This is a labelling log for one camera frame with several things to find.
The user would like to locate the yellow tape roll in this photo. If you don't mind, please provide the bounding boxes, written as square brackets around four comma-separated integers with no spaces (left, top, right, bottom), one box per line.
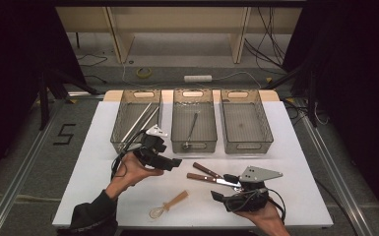
[135,67,153,79]

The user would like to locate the hand-held gripper cable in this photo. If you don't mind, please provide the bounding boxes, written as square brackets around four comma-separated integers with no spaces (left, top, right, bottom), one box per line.
[110,130,146,181]
[265,188,287,224]

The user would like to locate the white table mat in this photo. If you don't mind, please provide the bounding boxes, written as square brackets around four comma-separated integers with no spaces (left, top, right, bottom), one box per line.
[51,100,335,229]

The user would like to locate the white power strip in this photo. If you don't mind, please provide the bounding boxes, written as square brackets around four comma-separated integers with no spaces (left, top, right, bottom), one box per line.
[183,74,214,84]

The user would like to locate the black curtain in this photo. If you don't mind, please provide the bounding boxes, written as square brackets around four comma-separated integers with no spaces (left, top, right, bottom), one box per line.
[0,0,87,191]
[282,0,379,227]

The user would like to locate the person's left hand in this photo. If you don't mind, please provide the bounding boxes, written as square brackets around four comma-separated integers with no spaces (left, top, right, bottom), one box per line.
[105,151,165,200]

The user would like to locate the right hand-held gripper cable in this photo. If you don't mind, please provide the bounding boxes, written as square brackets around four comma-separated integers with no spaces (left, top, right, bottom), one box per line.
[265,188,287,224]

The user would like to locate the aluminium floor rail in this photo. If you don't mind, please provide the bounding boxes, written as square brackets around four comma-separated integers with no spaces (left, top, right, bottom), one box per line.
[299,114,375,236]
[0,97,70,236]

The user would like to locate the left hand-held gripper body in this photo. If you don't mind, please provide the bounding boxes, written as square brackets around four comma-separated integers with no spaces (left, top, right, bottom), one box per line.
[133,124,169,169]

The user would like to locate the metal spoon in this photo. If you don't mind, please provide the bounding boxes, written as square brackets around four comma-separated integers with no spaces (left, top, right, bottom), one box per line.
[182,111,201,150]

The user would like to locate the clear grey plastic bin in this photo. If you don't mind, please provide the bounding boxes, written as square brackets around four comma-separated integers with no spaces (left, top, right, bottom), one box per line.
[109,88,163,155]
[219,88,275,155]
[170,88,219,154]

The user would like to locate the brown-handled knife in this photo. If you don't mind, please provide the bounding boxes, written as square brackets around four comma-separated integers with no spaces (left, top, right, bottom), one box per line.
[186,172,243,189]
[192,161,225,181]

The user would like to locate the black floor cable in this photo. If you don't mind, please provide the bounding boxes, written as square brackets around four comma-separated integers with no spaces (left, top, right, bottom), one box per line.
[77,53,108,85]

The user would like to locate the bundle of black cables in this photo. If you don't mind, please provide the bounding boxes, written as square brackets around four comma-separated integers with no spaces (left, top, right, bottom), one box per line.
[244,7,288,72]

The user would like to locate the left hand-held gripper cable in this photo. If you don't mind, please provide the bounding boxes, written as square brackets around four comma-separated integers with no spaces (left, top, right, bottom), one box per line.
[110,130,146,181]

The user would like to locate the beige wooden desk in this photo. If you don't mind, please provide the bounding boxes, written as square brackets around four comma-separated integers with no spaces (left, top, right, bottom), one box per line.
[56,6,303,65]

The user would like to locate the black metal stand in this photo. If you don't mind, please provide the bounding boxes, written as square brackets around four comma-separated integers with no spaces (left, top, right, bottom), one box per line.
[37,67,101,132]
[264,48,319,128]

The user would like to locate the person's right hand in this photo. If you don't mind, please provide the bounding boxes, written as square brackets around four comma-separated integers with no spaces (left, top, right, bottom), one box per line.
[235,199,285,231]

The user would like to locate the white chopstick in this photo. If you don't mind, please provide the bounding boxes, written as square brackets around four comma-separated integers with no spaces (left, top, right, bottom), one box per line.
[139,106,160,133]
[121,101,154,144]

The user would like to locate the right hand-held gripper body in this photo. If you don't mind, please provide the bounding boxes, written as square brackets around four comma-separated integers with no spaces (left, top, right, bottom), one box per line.
[223,165,284,213]

